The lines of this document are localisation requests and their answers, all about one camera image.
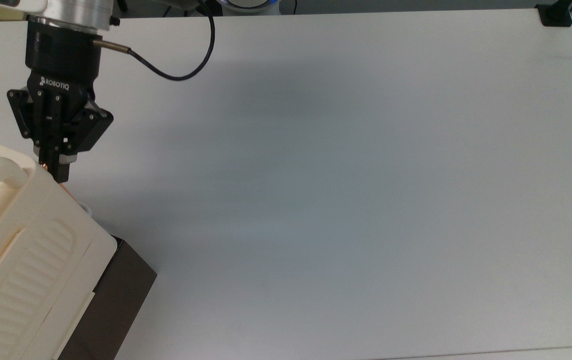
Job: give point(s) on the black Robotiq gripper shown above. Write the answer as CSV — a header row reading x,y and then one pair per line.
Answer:
x,y
63,60

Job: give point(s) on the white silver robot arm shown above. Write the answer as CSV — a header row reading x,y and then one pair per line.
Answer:
x,y
75,12

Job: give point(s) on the cream plastic cabinet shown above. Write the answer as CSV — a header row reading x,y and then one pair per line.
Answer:
x,y
15,250

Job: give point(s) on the dark brown wooden box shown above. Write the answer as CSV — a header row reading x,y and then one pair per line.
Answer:
x,y
115,290

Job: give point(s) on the black table clamp mount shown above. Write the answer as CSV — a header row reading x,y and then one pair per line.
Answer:
x,y
556,17

